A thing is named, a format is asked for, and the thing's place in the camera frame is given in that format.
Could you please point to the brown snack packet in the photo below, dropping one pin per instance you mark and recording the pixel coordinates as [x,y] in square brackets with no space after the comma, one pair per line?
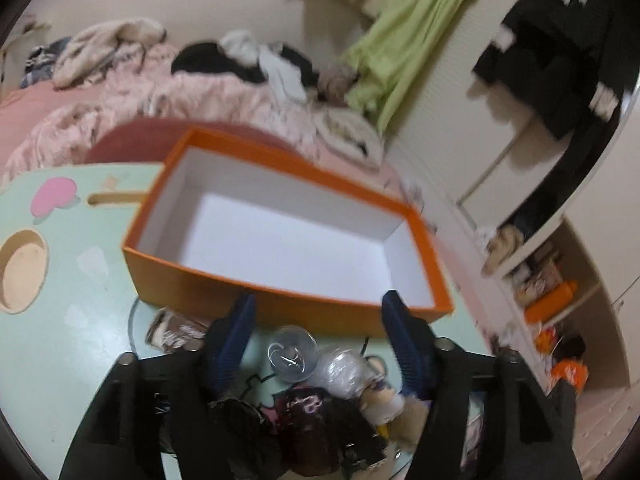
[170,330]

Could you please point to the orange cardboard box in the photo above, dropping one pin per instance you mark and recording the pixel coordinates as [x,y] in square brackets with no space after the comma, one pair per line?
[228,215]

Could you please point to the pink floral quilt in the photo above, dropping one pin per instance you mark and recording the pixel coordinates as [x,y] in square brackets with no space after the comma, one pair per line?
[145,87]

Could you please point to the green hanging cloth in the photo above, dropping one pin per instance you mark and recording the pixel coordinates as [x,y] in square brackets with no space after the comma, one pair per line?
[390,56]

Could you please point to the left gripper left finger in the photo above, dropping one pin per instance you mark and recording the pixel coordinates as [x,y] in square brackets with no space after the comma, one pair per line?
[147,406]

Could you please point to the orange bottle on shelf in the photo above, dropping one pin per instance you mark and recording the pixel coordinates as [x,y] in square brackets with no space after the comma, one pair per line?
[545,308]

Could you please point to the black garment on bed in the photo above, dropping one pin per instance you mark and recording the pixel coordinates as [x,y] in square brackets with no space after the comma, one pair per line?
[208,58]

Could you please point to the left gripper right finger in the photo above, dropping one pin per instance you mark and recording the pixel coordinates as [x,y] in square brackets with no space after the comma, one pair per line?
[488,416]

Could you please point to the black hanging clothes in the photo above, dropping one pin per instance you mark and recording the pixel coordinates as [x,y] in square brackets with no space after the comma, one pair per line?
[572,61]

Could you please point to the clear plastic round lid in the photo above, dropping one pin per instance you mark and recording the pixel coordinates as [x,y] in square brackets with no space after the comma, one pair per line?
[293,354]

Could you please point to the cream fleece blanket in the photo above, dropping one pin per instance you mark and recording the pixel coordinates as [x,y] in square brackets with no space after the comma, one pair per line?
[94,46]

